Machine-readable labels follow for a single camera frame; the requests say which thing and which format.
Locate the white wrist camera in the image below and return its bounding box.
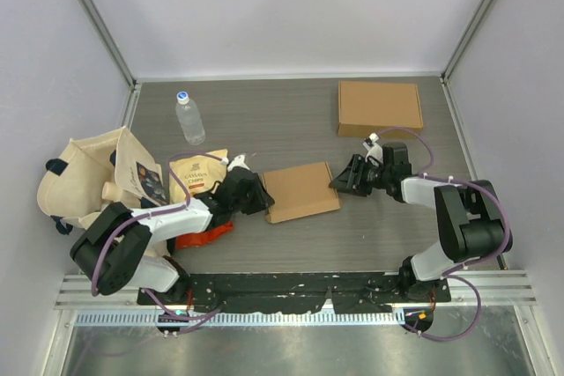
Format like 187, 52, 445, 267
220, 153, 249, 173
362, 133, 383, 167

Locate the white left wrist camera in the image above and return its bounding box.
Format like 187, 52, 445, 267
220, 153, 249, 173

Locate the clear plastic water bottle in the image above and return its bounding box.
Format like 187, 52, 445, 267
175, 92, 205, 145

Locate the beige bottle in tote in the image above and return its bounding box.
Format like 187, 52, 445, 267
101, 182, 122, 203

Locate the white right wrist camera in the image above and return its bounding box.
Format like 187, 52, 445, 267
362, 133, 383, 167

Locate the aluminium frame post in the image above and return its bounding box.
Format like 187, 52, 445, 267
78, 0, 141, 128
440, 0, 525, 86

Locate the slotted cable duct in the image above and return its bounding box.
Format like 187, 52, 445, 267
74, 309, 404, 328

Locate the left aluminium frame post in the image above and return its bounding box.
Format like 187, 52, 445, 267
78, 0, 141, 128

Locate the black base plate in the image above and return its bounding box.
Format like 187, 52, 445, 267
154, 272, 451, 314

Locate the right aluminium frame post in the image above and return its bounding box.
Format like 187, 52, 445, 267
440, 0, 525, 86

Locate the small cardboard box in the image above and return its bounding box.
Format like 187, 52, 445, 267
261, 161, 340, 224

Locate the beige canvas tote bag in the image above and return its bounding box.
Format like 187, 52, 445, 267
37, 127, 167, 235

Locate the large brown cardboard box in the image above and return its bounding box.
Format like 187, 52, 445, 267
338, 81, 424, 138

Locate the cassava chips bag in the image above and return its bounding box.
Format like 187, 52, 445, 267
168, 148, 234, 250

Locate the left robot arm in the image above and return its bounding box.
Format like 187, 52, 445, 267
70, 166, 275, 305

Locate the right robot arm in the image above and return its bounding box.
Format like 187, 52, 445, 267
330, 139, 513, 301

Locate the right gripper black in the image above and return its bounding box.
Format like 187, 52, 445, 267
330, 153, 391, 196

